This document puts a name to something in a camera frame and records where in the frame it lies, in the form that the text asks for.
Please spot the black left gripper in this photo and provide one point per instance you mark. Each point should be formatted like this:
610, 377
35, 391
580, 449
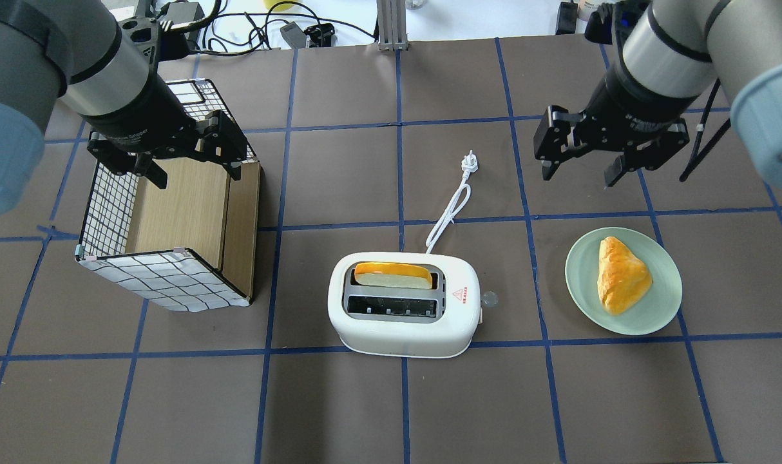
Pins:
138, 120

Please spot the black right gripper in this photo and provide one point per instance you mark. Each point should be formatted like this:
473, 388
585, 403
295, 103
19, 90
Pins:
630, 104

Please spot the white two-slot toaster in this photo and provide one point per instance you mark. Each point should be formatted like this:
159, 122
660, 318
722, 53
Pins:
419, 323

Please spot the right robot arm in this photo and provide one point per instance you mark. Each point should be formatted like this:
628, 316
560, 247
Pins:
669, 53

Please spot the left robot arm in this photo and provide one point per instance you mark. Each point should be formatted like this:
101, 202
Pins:
105, 71

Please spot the toast slice in toaster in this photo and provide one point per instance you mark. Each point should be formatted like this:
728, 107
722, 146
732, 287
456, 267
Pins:
393, 275

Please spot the light green plate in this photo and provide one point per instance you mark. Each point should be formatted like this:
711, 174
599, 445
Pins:
653, 311

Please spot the golden triangular pastry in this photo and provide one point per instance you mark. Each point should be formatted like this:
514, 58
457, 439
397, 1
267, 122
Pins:
623, 279

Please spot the black power adapter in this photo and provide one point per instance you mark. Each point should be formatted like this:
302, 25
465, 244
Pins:
294, 36

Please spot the aluminium frame post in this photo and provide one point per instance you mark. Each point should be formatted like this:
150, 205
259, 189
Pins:
391, 22

